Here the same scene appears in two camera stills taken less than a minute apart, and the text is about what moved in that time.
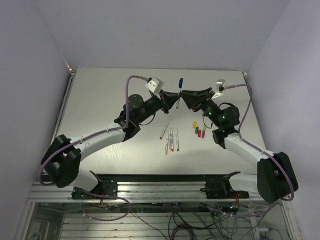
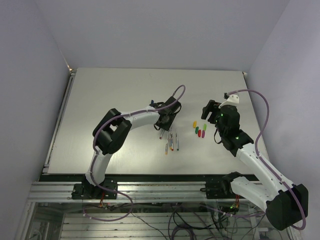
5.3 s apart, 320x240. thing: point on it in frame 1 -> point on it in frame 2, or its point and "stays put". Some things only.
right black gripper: [193, 100] -> [212, 106]
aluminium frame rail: [135, 192] stays put
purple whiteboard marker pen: [163, 131] stays put
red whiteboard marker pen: [172, 141] stays put
